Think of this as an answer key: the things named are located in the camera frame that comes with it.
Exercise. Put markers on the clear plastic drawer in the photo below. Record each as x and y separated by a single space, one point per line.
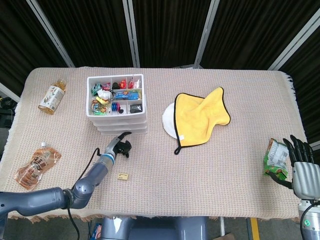
122 127
120 122
112 133

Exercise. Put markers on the black small lump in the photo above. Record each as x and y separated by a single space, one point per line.
115 85

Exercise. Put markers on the red white clip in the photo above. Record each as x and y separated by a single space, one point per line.
132 84

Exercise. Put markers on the red candy wrapper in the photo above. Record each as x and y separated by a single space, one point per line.
106 86

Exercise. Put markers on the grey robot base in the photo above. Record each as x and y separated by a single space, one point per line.
155 228

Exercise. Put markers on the green candy packet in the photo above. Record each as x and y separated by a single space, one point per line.
95 89

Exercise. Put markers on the black curtain panel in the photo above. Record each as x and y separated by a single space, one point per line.
310 87
87 30
17 37
170 30
250 30

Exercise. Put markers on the tea bottle white label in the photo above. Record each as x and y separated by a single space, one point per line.
51 97

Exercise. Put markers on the right black grey robot hand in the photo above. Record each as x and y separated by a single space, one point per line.
307 178

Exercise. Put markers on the white plate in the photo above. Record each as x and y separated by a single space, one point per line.
168 120

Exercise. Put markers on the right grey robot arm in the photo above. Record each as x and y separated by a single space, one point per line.
312 222

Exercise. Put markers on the blue toy car package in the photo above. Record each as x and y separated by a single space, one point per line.
126 95

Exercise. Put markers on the colourful candy pile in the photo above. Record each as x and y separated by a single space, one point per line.
98 109

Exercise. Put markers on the white table leg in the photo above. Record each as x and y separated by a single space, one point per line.
222 226

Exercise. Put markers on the yellow cloth black trim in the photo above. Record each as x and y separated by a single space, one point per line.
197 117

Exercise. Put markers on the yellow candy packet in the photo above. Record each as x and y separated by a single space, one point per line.
102 100

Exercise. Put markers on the white crumpled wrapper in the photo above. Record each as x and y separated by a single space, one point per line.
103 94

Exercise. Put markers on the orange spout pouch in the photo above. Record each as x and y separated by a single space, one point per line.
37 167

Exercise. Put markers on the grey aluminium frame post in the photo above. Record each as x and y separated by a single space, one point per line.
8 91
50 32
131 32
292 45
206 32

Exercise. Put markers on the blue packet on floor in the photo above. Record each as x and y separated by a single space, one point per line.
97 231

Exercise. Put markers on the small black round piece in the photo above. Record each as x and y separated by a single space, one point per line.
120 111

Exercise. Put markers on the white drawer organizer box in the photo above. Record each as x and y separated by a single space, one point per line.
115 117

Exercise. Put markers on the green snack bag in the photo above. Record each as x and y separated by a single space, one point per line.
276 160

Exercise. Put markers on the yellow eraser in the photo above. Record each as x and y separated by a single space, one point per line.
123 176

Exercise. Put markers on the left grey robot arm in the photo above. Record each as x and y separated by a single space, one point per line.
37 200

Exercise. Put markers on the beige woven tablecloth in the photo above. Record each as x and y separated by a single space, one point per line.
175 180

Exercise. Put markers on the left black grey robot hand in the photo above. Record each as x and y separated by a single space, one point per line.
113 146

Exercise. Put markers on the blue red coloured discs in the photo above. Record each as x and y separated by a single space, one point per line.
115 107

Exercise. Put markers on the brown cardboard piece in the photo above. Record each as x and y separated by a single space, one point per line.
228 236

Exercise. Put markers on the red small toy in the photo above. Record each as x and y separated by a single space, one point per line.
122 84

